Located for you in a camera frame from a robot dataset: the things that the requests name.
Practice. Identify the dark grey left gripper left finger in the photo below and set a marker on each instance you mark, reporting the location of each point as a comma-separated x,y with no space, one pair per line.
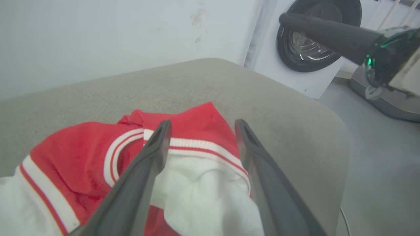
131,190

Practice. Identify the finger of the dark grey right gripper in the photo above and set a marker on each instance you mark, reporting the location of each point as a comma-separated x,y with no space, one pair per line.
331,34

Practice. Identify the red and white garment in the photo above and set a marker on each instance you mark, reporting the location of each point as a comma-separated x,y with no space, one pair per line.
75,154

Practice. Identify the white washing machine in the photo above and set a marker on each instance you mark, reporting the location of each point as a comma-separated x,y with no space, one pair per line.
269,52

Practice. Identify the black round washing machine door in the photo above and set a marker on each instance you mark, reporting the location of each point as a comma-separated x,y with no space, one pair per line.
288,55

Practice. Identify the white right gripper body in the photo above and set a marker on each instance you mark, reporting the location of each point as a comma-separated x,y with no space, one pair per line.
393,59

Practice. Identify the thin white rod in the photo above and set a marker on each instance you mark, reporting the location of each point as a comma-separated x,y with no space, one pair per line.
410,11
388,14

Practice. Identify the grey rounded floor base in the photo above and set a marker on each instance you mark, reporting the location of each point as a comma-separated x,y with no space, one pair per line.
393,101

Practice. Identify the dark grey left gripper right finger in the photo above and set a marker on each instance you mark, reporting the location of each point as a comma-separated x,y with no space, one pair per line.
272,196

